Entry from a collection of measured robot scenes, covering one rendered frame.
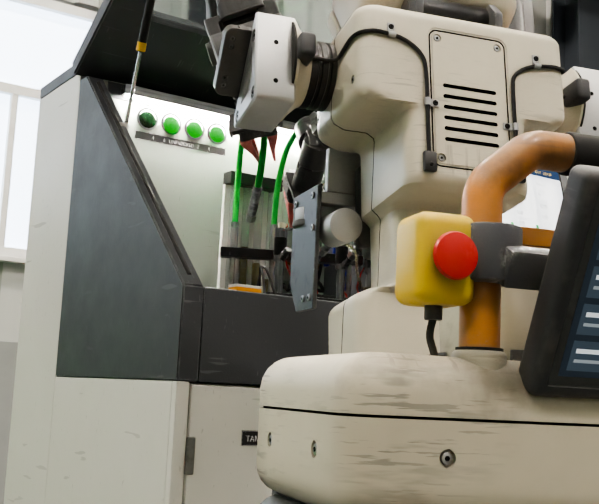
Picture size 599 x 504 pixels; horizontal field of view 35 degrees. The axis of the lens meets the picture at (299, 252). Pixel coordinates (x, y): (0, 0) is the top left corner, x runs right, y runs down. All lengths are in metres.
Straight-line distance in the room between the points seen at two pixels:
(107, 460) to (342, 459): 1.17
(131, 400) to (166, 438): 0.16
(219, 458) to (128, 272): 0.40
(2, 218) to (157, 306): 4.24
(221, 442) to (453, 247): 0.99
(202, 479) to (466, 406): 0.96
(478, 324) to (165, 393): 0.95
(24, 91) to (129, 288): 4.34
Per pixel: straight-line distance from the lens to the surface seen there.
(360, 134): 1.21
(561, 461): 0.77
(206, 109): 2.27
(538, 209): 2.59
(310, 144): 1.86
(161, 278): 1.68
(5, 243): 5.93
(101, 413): 1.88
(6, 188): 5.93
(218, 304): 1.64
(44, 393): 2.19
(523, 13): 1.59
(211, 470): 1.64
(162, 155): 2.23
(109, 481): 1.83
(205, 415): 1.62
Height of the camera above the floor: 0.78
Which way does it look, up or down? 8 degrees up
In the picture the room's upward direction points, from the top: 3 degrees clockwise
